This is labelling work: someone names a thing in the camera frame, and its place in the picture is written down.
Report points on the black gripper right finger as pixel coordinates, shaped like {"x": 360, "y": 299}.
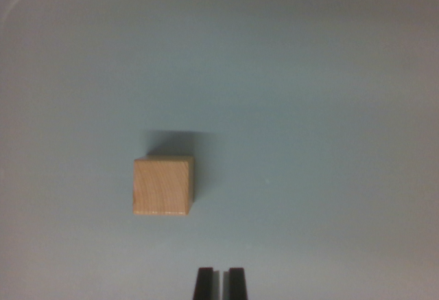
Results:
{"x": 237, "y": 286}

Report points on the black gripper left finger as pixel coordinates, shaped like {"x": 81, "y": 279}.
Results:
{"x": 205, "y": 286}

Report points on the light wooden cube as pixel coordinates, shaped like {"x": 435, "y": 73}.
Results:
{"x": 161, "y": 186}

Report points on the pale blue plastic tub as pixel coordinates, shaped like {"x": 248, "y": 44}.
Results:
{"x": 291, "y": 90}

